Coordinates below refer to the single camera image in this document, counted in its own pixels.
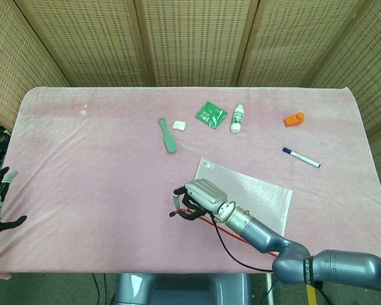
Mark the right five-finger robot hand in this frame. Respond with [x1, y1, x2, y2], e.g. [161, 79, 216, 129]
[170, 179, 236, 223]

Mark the silver mesh zipper pouch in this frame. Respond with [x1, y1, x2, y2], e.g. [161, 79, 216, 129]
[170, 158, 293, 259]

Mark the white marker pen blue cap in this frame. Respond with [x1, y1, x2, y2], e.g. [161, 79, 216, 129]
[282, 147, 321, 168]

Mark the green plastic shoehorn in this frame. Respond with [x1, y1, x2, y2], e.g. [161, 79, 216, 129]
[157, 116, 178, 154]

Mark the green foil packet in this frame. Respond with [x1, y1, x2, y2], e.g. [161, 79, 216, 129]
[195, 101, 228, 130]

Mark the white bottle green label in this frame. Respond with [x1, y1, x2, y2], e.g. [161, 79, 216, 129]
[230, 104, 244, 134]

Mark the pink table cloth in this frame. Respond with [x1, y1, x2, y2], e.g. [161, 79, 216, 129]
[0, 85, 381, 280]

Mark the grey robot torso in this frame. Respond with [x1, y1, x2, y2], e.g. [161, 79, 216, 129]
[112, 273, 253, 305]

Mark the small orange bottle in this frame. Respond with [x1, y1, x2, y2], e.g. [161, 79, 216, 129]
[284, 112, 305, 128]

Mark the white table leg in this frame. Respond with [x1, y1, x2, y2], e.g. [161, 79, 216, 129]
[265, 273, 275, 305]

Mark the bamboo folding screen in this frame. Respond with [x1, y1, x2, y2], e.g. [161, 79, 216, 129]
[0, 0, 381, 185]

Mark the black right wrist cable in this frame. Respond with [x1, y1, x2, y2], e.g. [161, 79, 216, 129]
[209, 214, 274, 273]

